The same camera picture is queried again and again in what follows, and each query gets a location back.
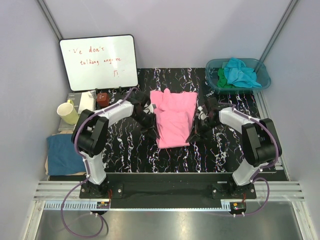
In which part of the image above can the aluminium extrusion rail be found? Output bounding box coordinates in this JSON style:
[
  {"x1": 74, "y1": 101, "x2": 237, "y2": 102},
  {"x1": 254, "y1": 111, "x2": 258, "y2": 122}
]
[{"x1": 34, "y1": 180, "x2": 305, "y2": 202}]

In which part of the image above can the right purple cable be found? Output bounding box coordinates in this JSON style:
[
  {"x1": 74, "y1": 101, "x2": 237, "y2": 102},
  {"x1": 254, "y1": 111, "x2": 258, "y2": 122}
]
[{"x1": 207, "y1": 101, "x2": 280, "y2": 217}]

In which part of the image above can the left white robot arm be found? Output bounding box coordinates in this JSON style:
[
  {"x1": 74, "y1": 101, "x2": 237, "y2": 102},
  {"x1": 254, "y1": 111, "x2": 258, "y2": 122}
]
[{"x1": 71, "y1": 87, "x2": 160, "y2": 198}]

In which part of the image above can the green t shirt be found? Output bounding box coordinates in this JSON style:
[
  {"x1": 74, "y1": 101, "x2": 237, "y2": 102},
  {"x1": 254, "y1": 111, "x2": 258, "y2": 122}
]
[{"x1": 217, "y1": 68, "x2": 235, "y2": 89}]

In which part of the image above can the teal plastic basin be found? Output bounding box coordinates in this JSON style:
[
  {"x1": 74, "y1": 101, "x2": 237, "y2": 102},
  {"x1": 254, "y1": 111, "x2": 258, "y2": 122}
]
[{"x1": 205, "y1": 58, "x2": 271, "y2": 95}]

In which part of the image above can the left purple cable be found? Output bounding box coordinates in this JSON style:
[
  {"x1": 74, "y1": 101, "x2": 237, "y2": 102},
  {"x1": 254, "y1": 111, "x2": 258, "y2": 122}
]
[{"x1": 61, "y1": 86, "x2": 140, "y2": 238}]

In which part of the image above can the turquoise t shirt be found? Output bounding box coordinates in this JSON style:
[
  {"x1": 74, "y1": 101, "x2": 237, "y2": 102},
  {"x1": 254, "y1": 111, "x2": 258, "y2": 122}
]
[{"x1": 223, "y1": 57, "x2": 262, "y2": 88}]

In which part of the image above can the purple cable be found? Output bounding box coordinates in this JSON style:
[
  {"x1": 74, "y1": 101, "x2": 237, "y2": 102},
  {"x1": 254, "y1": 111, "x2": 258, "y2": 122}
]
[
  {"x1": 207, "y1": 101, "x2": 280, "y2": 217},
  {"x1": 61, "y1": 86, "x2": 140, "y2": 238}
]

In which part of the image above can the pink t shirt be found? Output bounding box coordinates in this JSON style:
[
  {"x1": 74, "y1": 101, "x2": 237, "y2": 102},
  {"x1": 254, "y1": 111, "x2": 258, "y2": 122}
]
[{"x1": 150, "y1": 88, "x2": 198, "y2": 149}]

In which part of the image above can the black marbled table mat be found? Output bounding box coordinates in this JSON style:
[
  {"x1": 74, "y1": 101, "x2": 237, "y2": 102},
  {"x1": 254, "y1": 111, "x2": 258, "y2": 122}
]
[{"x1": 98, "y1": 67, "x2": 277, "y2": 174}]

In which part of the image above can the dark red small box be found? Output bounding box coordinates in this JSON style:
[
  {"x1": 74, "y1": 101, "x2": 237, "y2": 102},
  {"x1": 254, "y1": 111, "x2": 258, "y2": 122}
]
[{"x1": 96, "y1": 92, "x2": 110, "y2": 108}]

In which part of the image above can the white slotted cable duct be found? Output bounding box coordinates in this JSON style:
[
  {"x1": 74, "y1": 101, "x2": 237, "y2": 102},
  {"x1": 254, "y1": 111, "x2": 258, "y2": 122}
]
[{"x1": 44, "y1": 201, "x2": 236, "y2": 211}]

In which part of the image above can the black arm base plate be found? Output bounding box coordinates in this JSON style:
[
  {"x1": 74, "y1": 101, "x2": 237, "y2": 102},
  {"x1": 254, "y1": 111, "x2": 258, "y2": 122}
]
[{"x1": 79, "y1": 172, "x2": 257, "y2": 210}]

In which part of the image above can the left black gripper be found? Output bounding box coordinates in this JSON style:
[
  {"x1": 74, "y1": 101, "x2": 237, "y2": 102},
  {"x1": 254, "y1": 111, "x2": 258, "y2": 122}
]
[{"x1": 131, "y1": 110, "x2": 160, "y2": 140}]

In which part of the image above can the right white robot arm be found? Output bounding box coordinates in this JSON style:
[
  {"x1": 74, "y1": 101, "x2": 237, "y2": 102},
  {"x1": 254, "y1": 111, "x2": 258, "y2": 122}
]
[{"x1": 186, "y1": 97, "x2": 282, "y2": 199}]

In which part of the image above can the yellow green mug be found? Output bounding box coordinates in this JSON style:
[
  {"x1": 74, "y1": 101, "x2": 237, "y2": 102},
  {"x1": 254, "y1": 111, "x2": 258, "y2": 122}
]
[{"x1": 56, "y1": 99, "x2": 79, "y2": 125}]

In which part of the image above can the folded blue t shirt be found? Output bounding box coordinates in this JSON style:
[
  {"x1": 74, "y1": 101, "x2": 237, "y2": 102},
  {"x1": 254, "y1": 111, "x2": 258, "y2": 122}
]
[{"x1": 46, "y1": 134, "x2": 87, "y2": 176}]

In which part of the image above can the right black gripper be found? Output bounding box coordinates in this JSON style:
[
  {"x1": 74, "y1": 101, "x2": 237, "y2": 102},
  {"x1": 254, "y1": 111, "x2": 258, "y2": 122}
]
[{"x1": 186, "y1": 116, "x2": 220, "y2": 145}]

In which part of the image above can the grey white booklet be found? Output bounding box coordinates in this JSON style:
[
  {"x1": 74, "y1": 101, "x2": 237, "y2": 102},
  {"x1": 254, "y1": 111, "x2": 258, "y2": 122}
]
[{"x1": 58, "y1": 90, "x2": 96, "y2": 132}]

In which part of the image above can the white whiteboard black frame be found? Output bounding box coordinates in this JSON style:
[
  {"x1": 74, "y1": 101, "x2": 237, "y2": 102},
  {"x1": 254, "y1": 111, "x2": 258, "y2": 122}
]
[{"x1": 59, "y1": 34, "x2": 138, "y2": 92}]

